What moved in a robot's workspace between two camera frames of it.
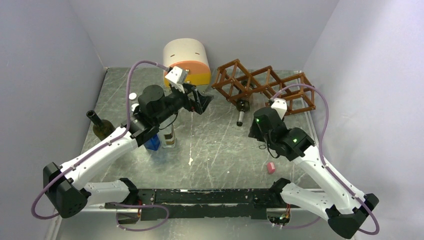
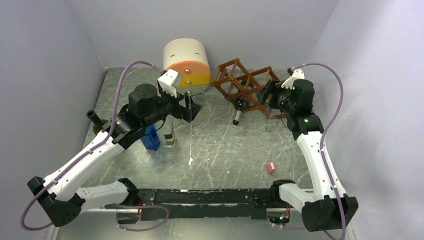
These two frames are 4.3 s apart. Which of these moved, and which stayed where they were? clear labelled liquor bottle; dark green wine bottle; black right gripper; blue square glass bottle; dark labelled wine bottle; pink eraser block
Moved: dark labelled wine bottle; black right gripper
Stayed: clear labelled liquor bottle; blue square glass bottle; dark green wine bottle; pink eraser block
